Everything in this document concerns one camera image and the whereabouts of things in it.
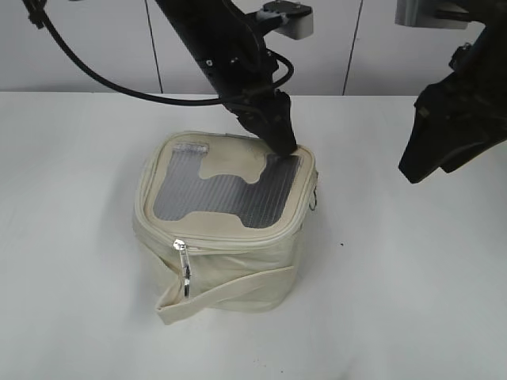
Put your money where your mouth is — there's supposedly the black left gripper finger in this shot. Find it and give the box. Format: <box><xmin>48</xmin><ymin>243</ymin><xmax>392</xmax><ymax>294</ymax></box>
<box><xmin>237</xmin><ymin>114</ymin><xmax>297</xmax><ymax>154</ymax></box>

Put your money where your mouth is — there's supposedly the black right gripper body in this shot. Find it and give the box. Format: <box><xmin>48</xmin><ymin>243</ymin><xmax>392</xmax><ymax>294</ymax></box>
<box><xmin>414</xmin><ymin>74</ymin><xmax>506</xmax><ymax>158</ymax></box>

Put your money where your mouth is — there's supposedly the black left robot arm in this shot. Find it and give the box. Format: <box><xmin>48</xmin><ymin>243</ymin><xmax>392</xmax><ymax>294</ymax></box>
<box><xmin>157</xmin><ymin>0</ymin><xmax>297</xmax><ymax>157</ymax></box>

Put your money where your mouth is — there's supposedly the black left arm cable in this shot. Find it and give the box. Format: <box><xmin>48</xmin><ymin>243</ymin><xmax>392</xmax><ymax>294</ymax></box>
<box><xmin>23</xmin><ymin>0</ymin><xmax>295</xmax><ymax>107</ymax></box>

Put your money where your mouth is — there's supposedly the cream zippered bag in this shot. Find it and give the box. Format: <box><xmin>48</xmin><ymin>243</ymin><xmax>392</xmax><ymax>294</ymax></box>
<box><xmin>132</xmin><ymin>131</ymin><xmax>317</xmax><ymax>325</ymax></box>

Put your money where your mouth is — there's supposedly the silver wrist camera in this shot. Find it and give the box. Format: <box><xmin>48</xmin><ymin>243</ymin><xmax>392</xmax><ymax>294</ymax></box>
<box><xmin>247</xmin><ymin>1</ymin><xmax>314</xmax><ymax>40</ymax></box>
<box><xmin>395</xmin><ymin>0</ymin><xmax>480</xmax><ymax>29</ymax></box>

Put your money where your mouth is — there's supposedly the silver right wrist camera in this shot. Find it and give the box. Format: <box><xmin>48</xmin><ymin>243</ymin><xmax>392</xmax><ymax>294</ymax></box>
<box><xmin>395</xmin><ymin>0</ymin><xmax>480</xmax><ymax>29</ymax></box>

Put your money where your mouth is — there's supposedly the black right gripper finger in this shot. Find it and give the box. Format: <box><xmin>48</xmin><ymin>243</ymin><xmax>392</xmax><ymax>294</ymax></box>
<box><xmin>398</xmin><ymin>114</ymin><xmax>475</xmax><ymax>184</ymax></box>

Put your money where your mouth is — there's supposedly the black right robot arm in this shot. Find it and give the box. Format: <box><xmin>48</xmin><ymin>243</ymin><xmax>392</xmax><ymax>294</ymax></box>
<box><xmin>398</xmin><ymin>22</ymin><xmax>506</xmax><ymax>184</ymax></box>

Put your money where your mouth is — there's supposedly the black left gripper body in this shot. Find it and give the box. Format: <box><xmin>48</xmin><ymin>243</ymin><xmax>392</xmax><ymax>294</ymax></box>
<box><xmin>222</xmin><ymin>89</ymin><xmax>292</xmax><ymax>127</ymax></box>

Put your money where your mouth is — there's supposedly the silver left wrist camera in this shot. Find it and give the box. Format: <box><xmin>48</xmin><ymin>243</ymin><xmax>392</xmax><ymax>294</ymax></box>
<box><xmin>247</xmin><ymin>1</ymin><xmax>314</xmax><ymax>40</ymax></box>

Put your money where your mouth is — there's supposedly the silver zipper pull with ring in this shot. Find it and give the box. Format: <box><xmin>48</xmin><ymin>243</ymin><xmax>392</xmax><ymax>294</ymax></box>
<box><xmin>173</xmin><ymin>238</ymin><xmax>195</xmax><ymax>301</ymax></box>

